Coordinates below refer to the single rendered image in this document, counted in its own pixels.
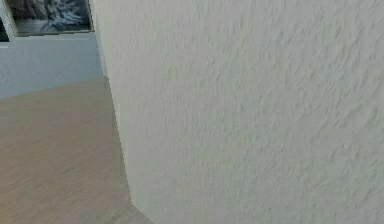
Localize white framed dark picture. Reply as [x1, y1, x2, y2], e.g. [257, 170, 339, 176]
[0, 7, 16, 49]

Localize grey framed wall picture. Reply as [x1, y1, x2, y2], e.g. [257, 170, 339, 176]
[3, 0, 95, 38]

